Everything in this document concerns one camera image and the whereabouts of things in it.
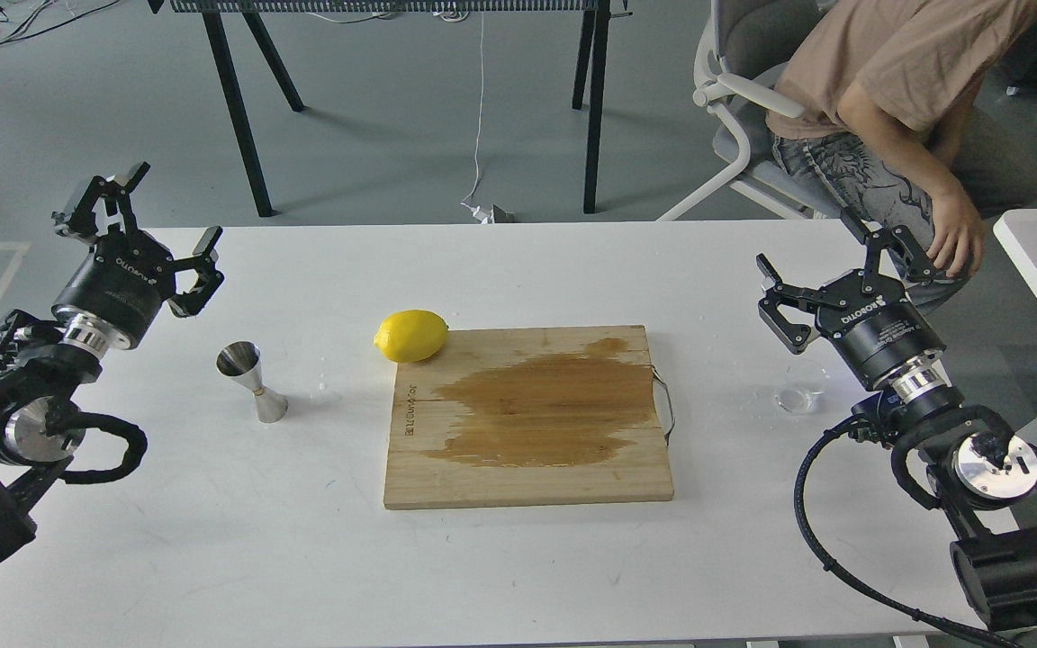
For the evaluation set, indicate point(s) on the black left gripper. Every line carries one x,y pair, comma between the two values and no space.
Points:
116,288

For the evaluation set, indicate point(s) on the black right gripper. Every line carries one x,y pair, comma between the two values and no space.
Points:
879,328

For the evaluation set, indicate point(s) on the small clear glass cup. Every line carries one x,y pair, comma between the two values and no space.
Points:
802,388

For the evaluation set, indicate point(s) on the steel double jigger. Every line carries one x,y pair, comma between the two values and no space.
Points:
242,363

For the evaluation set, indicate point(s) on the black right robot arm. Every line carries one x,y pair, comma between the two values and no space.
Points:
963,460

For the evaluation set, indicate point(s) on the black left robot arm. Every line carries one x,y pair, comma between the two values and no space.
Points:
44,436

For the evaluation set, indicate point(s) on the person's hand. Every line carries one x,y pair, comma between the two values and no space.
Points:
958,234

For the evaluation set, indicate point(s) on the white office chair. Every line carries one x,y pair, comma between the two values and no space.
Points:
743,49

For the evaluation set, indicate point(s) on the yellow lemon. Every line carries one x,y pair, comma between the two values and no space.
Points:
410,336

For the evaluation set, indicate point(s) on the wooden cutting board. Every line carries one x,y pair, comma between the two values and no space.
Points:
528,417

